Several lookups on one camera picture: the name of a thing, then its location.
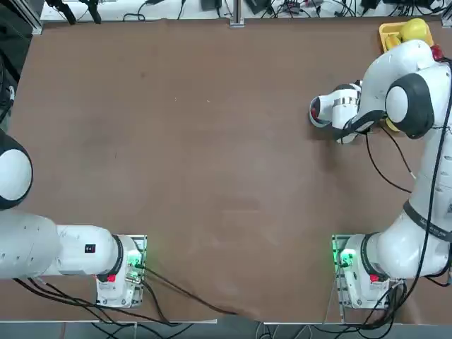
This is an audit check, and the blue bowl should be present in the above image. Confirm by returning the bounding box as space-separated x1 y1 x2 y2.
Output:
309 95 335 129

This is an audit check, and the yellow tray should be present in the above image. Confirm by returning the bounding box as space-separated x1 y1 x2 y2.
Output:
379 20 434 52

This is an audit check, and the yellow-green apple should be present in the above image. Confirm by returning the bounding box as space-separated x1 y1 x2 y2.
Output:
398 18 430 44

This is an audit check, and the black base cable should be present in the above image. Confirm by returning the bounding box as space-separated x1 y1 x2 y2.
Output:
141 265 242 316
13 277 182 325

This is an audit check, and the aluminium post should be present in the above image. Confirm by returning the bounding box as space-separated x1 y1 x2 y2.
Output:
230 0 245 28

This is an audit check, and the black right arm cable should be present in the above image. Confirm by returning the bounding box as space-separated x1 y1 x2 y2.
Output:
365 58 452 280

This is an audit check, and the aluminium frame rail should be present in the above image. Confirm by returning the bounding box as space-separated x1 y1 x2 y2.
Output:
13 0 44 35

